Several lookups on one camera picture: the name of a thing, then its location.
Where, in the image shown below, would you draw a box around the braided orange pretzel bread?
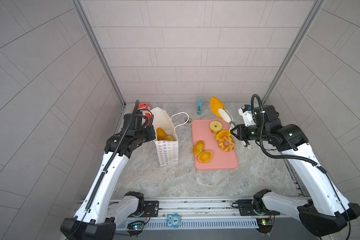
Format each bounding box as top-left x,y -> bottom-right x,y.
218,136 -> 235,152

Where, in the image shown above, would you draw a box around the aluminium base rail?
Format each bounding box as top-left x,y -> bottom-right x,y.
107,196 -> 323,232

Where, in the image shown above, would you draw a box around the white paper bag with print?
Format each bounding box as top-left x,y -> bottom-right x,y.
151,108 -> 190,167

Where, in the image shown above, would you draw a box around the pink tray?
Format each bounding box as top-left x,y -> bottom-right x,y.
192,119 -> 239,171

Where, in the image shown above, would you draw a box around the white food tongs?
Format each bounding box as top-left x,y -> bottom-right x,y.
218,108 -> 253,150

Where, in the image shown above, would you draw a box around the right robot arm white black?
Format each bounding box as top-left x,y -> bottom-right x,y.
218,94 -> 360,237

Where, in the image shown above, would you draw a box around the orange half-round bread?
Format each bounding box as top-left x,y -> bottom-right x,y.
215,130 -> 232,141

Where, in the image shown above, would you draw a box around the left circuit board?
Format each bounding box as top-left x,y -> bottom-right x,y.
127,221 -> 146,231

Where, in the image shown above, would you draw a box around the round orange tart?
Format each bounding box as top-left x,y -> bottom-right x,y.
198,151 -> 213,164

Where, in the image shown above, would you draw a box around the long yellow baguette bread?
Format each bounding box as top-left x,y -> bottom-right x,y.
156,128 -> 168,141

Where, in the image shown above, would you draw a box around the right circuit board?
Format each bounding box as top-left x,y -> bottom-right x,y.
256,219 -> 273,235

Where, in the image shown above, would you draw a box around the red shark plush toy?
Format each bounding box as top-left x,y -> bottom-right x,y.
133,103 -> 152,122

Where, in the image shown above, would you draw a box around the teal small bottle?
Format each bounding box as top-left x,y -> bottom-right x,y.
197,97 -> 203,116

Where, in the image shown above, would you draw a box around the blue owl tag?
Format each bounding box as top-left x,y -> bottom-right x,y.
167,214 -> 182,228

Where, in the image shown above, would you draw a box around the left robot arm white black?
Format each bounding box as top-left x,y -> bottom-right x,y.
60,101 -> 156,240

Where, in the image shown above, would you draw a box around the ring-shaped yellow bread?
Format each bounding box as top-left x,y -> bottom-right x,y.
209,121 -> 223,134

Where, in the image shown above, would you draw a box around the oval brown bread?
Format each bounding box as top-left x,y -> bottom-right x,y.
210,97 -> 225,119

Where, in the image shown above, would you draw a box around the small round golden bun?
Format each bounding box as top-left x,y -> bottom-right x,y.
193,141 -> 205,156

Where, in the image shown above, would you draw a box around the circuit board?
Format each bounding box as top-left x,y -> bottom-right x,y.
256,219 -> 273,235
127,221 -> 146,231

